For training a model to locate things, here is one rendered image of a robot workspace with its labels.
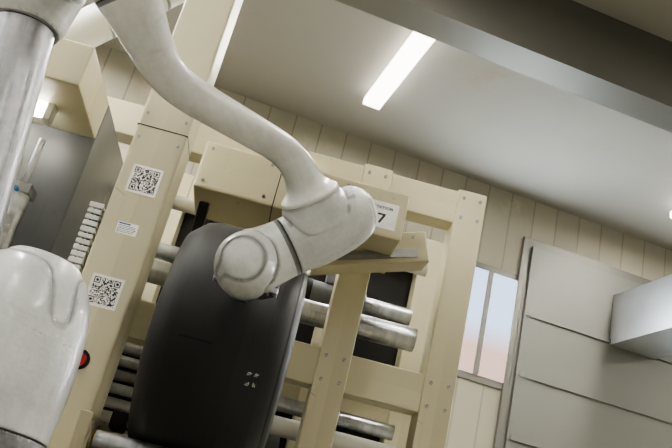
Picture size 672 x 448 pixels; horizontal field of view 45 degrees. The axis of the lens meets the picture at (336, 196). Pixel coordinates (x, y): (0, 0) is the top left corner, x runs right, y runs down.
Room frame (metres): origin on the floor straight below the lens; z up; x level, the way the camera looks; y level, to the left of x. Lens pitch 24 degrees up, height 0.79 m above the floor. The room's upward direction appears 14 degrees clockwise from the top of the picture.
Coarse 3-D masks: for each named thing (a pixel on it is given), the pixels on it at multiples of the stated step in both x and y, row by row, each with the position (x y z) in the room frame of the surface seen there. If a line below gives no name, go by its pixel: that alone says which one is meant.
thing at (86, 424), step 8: (80, 416) 1.72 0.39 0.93; (88, 416) 1.72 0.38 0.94; (96, 416) 1.76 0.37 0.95; (80, 424) 1.72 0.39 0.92; (88, 424) 1.72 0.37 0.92; (96, 424) 1.80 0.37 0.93; (104, 424) 1.90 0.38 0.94; (80, 432) 1.72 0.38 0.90; (88, 432) 1.74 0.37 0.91; (112, 432) 2.06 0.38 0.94; (72, 440) 1.72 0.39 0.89; (80, 440) 1.72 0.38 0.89; (88, 440) 1.75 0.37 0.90
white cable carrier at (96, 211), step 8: (88, 208) 1.84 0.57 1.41; (96, 208) 1.88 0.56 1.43; (104, 208) 1.85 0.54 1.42; (88, 216) 1.84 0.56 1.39; (96, 216) 1.84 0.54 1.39; (88, 224) 1.84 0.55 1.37; (96, 224) 1.84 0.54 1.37; (80, 232) 1.84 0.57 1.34; (88, 232) 1.85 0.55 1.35; (96, 232) 1.88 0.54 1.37; (80, 240) 1.84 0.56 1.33; (88, 240) 1.84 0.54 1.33; (80, 248) 1.84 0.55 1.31; (88, 248) 1.88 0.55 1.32; (72, 256) 1.84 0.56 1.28; (80, 256) 1.84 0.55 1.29; (80, 264) 1.85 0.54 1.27; (80, 272) 1.87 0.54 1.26
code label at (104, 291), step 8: (96, 280) 1.83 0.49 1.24; (104, 280) 1.83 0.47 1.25; (112, 280) 1.83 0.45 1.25; (120, 280) 1.83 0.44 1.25; (88, 288) 1.83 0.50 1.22; (96, 288) 1.83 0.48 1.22; (104, 288) 1.83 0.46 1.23; (112, 288) 1.83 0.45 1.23; (120, 288) 1.83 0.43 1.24; (96, 296) 1.83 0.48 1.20; (104, 296) 1.83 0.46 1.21; (112, 296) 1.83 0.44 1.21; (96, 304) 1.83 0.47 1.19; (104, 304) 1.83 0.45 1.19; (112, 304) 1.83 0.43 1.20
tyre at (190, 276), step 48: (192, 240) 1.72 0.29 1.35; (192, 288) 1.64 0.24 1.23; (288, 288) 1.68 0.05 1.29; (192, 336) 1.64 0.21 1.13; (240, 336) 1.64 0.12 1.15; (288, 336) 1.68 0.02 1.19; (144, 384) 1.71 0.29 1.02; (192, 384) 1.67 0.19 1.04; (240, 384) 1.67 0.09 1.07; (144, 432) 1.78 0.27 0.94; (192, 432) 1.74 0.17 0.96; (240, 432) 1.73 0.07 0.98
